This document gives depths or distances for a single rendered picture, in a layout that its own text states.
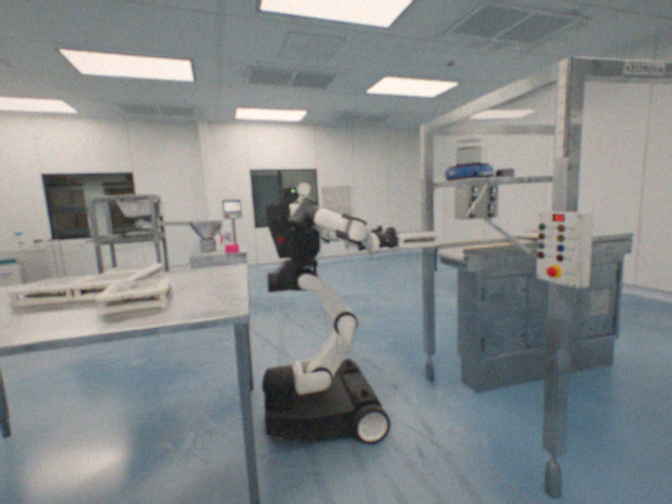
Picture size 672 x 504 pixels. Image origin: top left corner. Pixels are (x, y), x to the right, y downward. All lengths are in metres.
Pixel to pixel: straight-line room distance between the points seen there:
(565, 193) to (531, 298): 1.18
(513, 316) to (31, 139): 7.15
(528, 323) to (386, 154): 5.86
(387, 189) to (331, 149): 1.59
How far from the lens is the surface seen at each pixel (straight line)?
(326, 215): 1.50
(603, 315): 3.08
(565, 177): 1.51
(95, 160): 7.09
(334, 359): 2.02
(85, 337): 1.38
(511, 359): 2.60
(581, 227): 1.40
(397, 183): 7.90
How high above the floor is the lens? 1.29
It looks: 8 degrees down
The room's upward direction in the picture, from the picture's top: 3 degrees counter-clockwise
